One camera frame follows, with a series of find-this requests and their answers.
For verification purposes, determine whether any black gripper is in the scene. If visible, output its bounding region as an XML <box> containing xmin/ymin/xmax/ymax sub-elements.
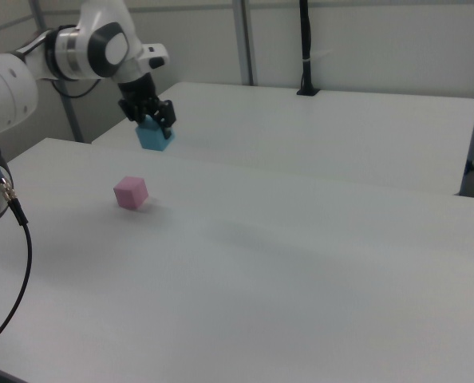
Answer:
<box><xmin>117</xmin><ymin>73</ymin><xmax>178</xmax><ymax>140</ymax></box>

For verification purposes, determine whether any blue cube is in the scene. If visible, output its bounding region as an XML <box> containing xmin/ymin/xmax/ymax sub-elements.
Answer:
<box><xmin>135</xmin><ymin>115</ymin><xmax>178</xmax><ymax>154</ymax></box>

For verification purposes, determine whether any pink cube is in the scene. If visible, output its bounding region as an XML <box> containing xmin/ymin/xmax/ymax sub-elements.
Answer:
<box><xmin>113</xmin><ymin>176</ymin><xmax>149</xmax><ymax>211</ymax></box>

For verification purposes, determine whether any black pole with clamp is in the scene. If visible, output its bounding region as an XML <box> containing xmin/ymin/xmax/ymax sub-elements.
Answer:
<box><xmin>295</xmin><ymin>0</ymin><xmax>322</xmax><ymax>97</ymax></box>

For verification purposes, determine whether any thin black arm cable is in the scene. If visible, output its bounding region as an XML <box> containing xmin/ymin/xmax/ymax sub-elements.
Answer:
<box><xmin>49</xmin><ymin>77</ymin><xmax>103</xmax><ymax>100</ymax></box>

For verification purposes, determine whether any black cable with metal connectors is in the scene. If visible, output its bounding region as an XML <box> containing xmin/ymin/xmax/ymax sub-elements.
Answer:
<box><xmin>0</xmin><ymin>165</ymin><xmax>34</xmax><ymax>353</ymax></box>

